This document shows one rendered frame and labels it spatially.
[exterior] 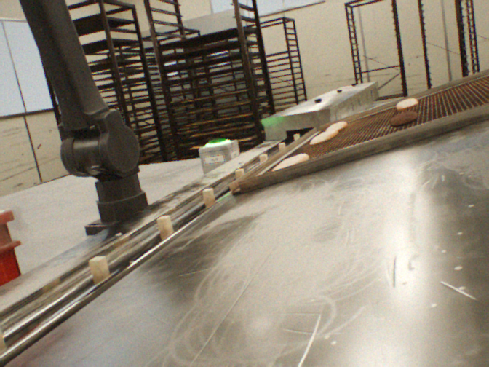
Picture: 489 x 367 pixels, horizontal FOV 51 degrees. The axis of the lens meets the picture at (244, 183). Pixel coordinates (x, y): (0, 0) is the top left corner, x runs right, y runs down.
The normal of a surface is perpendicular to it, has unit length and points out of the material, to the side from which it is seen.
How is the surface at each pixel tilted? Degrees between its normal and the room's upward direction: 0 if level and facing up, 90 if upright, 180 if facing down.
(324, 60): 90
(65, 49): 91
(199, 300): 10
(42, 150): 90
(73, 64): 91
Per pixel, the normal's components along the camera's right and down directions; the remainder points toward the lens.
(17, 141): 0.92, -0.11
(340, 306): -0.34, -0.93
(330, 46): -0.33, 0.24
